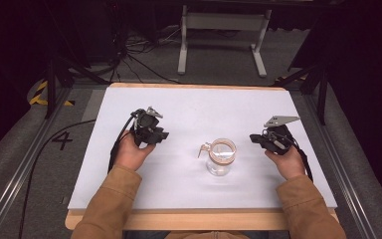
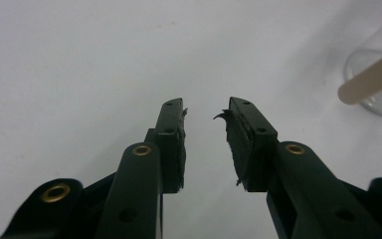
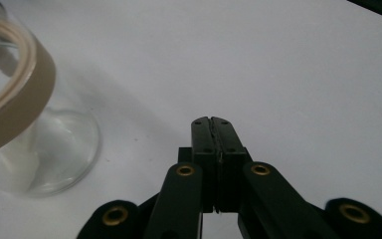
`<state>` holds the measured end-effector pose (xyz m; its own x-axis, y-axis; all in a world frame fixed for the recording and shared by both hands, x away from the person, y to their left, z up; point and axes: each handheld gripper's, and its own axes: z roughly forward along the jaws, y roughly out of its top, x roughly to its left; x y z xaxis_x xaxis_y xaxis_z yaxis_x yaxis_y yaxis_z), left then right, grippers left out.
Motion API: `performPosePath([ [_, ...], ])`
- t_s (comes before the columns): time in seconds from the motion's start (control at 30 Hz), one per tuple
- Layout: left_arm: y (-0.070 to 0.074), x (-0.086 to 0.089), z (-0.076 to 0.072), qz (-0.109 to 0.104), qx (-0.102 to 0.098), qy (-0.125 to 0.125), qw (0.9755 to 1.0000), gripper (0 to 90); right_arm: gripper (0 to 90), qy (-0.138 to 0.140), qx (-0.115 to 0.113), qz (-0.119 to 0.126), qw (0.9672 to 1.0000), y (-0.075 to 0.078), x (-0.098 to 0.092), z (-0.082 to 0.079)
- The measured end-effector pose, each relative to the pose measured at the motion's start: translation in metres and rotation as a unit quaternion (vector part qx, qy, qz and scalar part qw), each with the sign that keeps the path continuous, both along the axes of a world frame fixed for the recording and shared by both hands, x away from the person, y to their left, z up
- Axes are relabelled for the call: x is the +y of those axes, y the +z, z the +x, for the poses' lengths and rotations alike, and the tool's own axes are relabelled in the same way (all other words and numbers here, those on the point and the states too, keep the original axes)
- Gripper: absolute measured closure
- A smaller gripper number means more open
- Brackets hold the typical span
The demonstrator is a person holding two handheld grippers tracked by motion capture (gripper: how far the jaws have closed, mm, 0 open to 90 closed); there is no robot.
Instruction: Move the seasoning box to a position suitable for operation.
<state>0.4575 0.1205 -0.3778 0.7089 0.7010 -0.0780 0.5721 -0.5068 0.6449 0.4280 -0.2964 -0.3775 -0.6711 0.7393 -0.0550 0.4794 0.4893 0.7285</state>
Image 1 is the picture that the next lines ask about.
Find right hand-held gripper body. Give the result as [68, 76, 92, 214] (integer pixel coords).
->
[262, 115, 301, 156]

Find bundle of black cables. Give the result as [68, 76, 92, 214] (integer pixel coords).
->
[108, 23, 181, 85]

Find clear glass jar clip lid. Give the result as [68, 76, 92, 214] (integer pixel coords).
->
[197, 137, 239, 177]

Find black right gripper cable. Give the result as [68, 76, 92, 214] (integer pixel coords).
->
[287, 132, 314, 183]

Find aluminium floor rail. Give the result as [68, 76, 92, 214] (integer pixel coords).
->
[301, 93, 380, 239]
[0, 87, 75, 239]

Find yellow black hazard tape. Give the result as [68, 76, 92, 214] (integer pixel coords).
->
[29, 80, 76, 108]

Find white metal stand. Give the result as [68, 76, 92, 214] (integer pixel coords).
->
[176, 4, 274, 80]

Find white table mat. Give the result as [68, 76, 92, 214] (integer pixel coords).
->
[67, 87, 338, 211]

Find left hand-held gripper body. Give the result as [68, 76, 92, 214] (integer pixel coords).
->
[130, 106, 164, 146]

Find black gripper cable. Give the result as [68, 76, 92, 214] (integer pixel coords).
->
[287, 132, 314, 183]
[106, 114, 138, 174]

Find person's right hand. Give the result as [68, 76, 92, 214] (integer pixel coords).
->
[264, 144, 307, 182]

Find black floor cable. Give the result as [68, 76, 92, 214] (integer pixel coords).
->
[17, 119, 97, 239]

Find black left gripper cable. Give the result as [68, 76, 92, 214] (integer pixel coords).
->
[106, 114, 138, 174]

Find person's left hand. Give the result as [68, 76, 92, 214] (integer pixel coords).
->
[113, 130, 157, 172]

